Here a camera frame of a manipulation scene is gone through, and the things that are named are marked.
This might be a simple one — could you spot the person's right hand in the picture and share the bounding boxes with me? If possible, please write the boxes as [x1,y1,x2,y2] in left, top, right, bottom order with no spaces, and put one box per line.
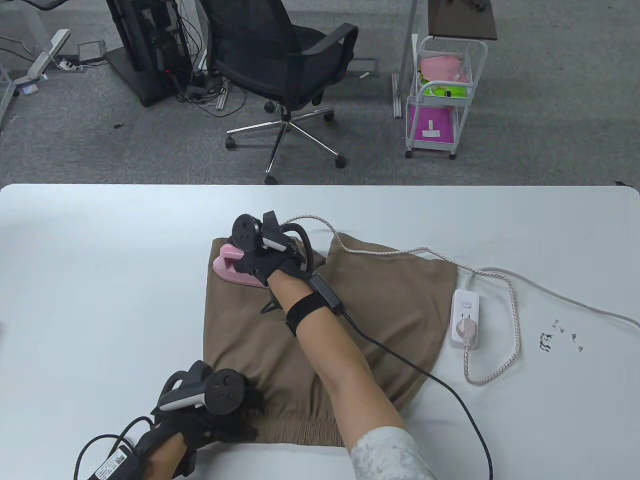
[235,245,313,289]

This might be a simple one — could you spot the person's left hand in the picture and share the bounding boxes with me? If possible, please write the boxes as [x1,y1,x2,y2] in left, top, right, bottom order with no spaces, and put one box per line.
[136,385,266,451]

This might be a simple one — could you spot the pink electric iron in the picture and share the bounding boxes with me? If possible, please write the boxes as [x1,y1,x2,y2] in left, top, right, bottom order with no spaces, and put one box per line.
[212,244,271,290]

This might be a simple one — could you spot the brown shorts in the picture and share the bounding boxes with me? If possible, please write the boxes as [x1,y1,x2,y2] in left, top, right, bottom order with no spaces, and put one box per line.
[204,235,458,447]

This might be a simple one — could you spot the white braided iron cord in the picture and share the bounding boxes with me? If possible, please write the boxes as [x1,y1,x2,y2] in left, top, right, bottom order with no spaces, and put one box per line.
[280,215,522,386]

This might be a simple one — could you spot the person's right forearm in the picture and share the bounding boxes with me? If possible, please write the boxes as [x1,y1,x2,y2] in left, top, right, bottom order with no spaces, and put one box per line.
[270,272,411,451]

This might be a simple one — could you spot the person's left forearm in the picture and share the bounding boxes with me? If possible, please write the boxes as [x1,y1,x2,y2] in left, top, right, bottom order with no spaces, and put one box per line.
[147,432,193,480]

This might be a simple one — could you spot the black left hand tracker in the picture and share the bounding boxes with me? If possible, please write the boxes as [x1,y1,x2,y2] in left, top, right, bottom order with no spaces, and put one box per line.
[157,360,248,417]

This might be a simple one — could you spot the black hand tracker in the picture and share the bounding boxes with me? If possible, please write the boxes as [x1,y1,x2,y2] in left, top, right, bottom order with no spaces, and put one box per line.
[231,211,316,273]
[157,360,248,417]

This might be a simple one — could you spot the black right hand tracker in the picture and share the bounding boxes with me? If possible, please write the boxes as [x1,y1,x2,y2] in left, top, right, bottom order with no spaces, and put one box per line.
[231,211,316,273]

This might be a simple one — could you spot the black plain wrist box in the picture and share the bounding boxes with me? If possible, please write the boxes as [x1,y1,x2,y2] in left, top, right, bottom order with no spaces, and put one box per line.
[309,272,343,313]

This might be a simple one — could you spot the black labelled wrist box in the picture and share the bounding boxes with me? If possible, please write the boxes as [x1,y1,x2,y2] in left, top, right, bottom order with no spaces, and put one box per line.
[90,445,136,480]

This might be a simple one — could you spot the person's white lace sleeve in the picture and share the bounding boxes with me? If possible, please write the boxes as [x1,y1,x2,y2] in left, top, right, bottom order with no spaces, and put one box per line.
[349,426,436,480]

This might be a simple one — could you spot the white table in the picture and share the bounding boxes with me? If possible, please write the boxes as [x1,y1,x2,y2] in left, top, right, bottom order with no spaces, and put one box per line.
[0,183,640,480]

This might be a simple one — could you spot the magenta box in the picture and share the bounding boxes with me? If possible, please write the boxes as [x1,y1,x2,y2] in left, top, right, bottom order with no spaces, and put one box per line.
[407,104,458,143]

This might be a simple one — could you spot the black office chair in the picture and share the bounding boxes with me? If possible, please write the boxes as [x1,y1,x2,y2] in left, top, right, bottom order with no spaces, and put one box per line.
[199,0,360,185]

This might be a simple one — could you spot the white rolling cart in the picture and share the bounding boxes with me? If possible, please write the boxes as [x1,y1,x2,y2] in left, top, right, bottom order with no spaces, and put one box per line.
[405,34,489,161]

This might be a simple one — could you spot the green plastic item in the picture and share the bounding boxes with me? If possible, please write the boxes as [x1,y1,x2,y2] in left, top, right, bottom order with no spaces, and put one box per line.
[420,75,468,98]

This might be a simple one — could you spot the black equipment tower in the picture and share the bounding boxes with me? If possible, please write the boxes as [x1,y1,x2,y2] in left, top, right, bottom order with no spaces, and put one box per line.
[104,0,201,108]

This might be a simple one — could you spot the pink cloth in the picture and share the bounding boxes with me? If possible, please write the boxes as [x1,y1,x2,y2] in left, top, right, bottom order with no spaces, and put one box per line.
[419,55,471,83]

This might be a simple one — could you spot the grey flat box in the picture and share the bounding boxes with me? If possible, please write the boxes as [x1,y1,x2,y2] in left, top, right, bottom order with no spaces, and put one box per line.
[77,41,108,65]

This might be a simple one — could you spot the white desk foot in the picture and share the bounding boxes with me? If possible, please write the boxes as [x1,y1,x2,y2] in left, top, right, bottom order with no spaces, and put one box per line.
[14,28,72,83]

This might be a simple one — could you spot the dark brown desk top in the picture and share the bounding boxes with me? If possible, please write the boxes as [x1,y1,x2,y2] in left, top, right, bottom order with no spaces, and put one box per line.
[428,0,499,41]

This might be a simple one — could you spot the black right wrist strap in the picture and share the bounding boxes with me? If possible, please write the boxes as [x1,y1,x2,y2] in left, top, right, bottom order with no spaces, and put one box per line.
[285,295,331,337]

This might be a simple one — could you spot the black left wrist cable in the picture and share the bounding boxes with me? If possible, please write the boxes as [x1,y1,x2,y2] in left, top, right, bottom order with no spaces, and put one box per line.
[74,416,161,480]

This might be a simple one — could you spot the black floor cable bundle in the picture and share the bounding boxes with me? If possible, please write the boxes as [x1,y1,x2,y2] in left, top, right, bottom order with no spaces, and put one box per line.
[175,70,247,118]

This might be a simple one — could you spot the white metal frame leg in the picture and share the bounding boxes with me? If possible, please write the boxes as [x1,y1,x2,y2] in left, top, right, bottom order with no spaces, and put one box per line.
[391,0,420,119]

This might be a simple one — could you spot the grey power strip cable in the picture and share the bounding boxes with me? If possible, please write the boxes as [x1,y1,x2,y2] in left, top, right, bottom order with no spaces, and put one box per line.
[465,266,640,323]

